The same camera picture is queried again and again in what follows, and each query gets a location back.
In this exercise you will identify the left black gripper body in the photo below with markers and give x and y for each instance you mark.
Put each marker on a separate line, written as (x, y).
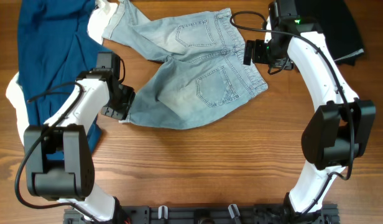
(120, 103)

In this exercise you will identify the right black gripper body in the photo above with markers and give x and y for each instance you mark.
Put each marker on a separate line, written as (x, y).
(250, 52)

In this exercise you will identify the light blue denim shorts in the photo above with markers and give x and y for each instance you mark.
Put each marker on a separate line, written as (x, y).
(201, 77)

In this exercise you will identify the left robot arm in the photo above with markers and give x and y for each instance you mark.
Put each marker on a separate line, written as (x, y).
(58, 163)

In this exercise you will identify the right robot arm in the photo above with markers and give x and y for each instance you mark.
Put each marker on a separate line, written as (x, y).
(338, 131)

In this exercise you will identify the dark blue shirt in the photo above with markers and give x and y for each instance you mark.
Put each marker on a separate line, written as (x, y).
(53, 48)

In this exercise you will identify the folded black garment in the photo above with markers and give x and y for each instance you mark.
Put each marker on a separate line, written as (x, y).
(342, 35)

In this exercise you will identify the white garment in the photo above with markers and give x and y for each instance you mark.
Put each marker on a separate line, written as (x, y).
(98, 21)

